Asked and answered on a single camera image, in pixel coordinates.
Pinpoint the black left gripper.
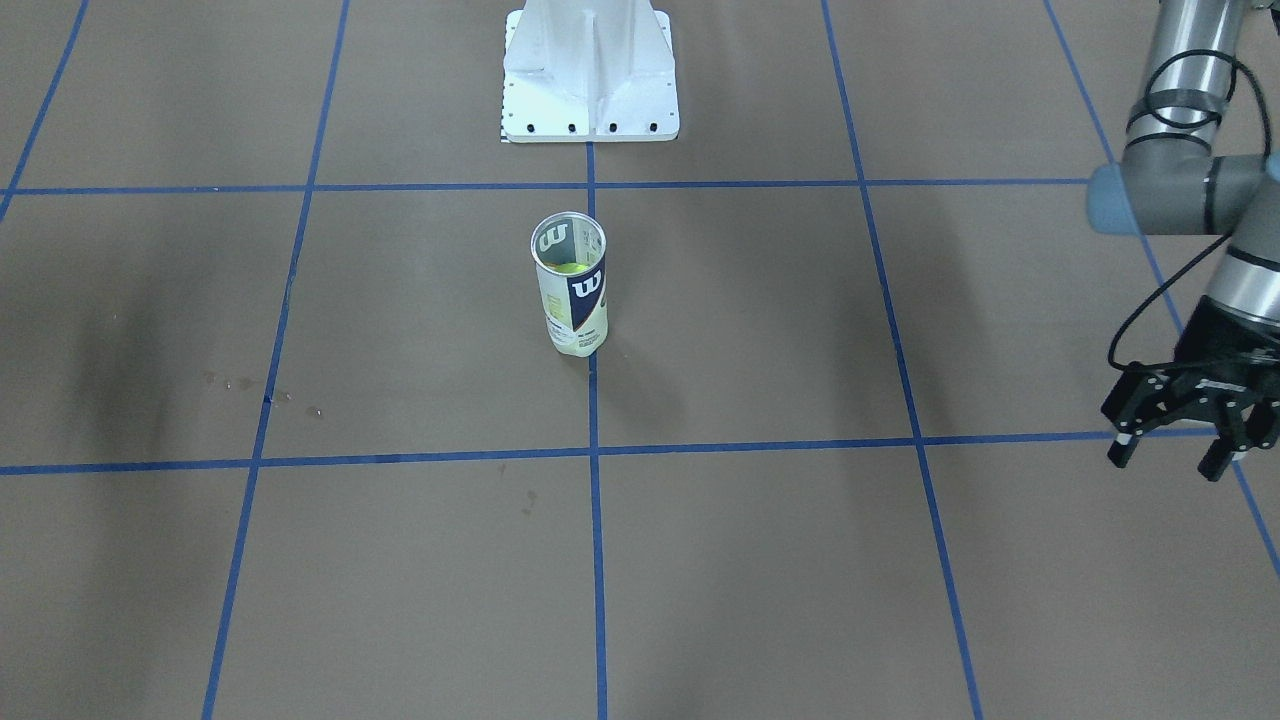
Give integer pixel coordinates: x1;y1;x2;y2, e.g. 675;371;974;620
1101;299;1279;482

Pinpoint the yellow tennis ball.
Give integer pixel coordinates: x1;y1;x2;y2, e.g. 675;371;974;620
544;263;596;278

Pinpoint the white tennis ball can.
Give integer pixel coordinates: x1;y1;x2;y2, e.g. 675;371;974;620
529;211;609;357

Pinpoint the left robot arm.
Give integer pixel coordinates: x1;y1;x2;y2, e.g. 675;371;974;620
1085;1;1279;482

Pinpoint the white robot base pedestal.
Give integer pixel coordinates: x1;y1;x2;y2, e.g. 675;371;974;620
500;1;681;143

